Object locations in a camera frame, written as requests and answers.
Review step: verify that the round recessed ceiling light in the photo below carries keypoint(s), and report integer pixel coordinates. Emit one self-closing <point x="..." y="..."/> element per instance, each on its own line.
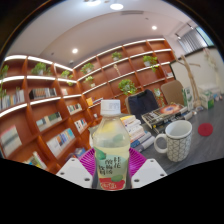
<point x="75" y="50"/>
<point x="154" y="27"/>

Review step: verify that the green and white tissue box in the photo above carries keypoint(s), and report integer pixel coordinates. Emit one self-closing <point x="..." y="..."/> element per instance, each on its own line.
<point x="207" y="100"/>

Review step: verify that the white patterned ceramic mug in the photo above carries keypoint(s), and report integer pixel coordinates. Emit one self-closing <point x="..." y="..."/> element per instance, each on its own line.
<point x="179" y="143"/>

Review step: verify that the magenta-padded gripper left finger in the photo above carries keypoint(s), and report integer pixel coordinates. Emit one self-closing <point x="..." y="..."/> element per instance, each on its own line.
<point x="73" y="171"/>

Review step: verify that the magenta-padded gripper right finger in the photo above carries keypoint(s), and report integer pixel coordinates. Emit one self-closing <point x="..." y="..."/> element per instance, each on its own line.
<point x="150" y="170"/>

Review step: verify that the clear plastic drink bottle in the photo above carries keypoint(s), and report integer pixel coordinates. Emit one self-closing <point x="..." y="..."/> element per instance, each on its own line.
<point x="111" y="146"/>

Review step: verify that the ceiling lamp with round lights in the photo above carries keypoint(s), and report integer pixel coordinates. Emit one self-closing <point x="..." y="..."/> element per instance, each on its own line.
<point x="116" y="6"/>

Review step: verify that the stack of dark books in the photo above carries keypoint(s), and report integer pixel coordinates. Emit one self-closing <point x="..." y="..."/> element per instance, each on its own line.
<point x="166" y="113"/>

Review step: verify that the wooden wall shelf unit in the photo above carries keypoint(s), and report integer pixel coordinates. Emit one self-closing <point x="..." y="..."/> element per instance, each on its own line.
<point x="43" y="110"/>

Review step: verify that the stack of colourful books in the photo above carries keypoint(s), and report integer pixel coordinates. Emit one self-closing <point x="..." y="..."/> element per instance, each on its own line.
<point x="136" y="131"/>

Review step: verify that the grey window curtain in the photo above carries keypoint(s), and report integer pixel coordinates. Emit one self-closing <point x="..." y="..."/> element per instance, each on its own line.
<point x="192" y="41"/>

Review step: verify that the stack of white boxes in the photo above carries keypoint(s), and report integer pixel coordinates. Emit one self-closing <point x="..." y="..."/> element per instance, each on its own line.
<point x="208" y="89"/>

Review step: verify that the flat round red coaster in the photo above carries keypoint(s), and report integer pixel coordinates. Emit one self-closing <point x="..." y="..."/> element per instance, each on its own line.
<point x="205" y="129"/>

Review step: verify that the dark framed window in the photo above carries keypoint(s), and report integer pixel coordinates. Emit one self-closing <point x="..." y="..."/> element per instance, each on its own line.
<point x="204" y="36"/>

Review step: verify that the dark upholstered chair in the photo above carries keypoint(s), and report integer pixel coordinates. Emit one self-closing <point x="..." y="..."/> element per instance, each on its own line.
<point x="142" y="103"/>

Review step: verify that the green and white carton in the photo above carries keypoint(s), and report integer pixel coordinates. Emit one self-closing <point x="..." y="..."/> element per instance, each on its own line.
<point x="188" y="98"/>

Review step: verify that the wooden artist mannequin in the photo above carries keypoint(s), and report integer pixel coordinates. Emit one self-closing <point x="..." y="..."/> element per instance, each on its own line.
<point x="192" y="80"/>

